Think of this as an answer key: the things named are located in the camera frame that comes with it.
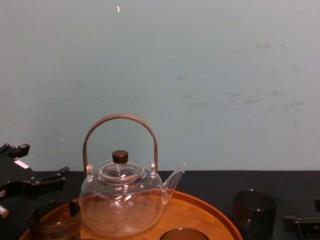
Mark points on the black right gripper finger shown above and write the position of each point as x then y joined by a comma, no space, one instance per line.
300,225
317,205

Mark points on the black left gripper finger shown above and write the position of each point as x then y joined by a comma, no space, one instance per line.
53,178
21,150

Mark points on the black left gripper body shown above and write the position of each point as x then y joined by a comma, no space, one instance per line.
12,172

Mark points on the round wooden tray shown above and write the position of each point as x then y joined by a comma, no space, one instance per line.
190,215

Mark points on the dark smoked glass cup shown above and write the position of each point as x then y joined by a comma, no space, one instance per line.
182,234
255,215
53,222

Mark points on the glass teapot lid dark knob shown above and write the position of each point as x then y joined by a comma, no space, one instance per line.
120,170

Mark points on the black table cloth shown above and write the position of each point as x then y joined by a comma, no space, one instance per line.
212,182

